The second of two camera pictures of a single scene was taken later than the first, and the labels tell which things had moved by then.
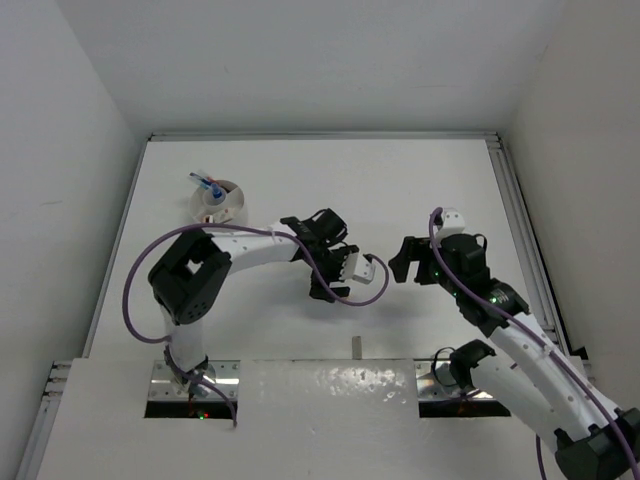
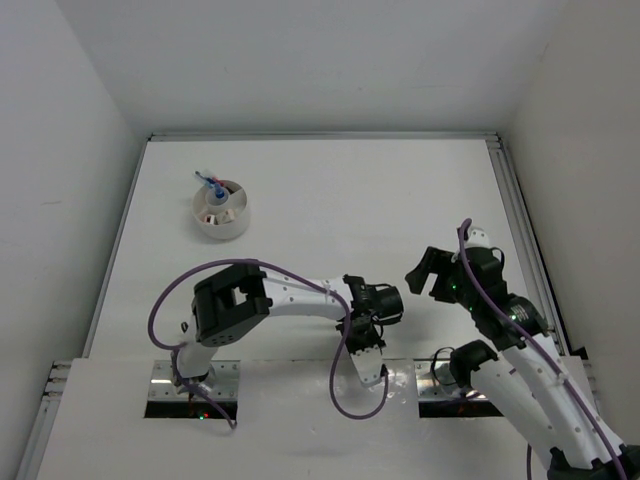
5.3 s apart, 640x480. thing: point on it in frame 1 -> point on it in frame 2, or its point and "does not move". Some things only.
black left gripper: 318,287 -> 374,340
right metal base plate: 436,382 does not move
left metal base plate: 164,387 does not move
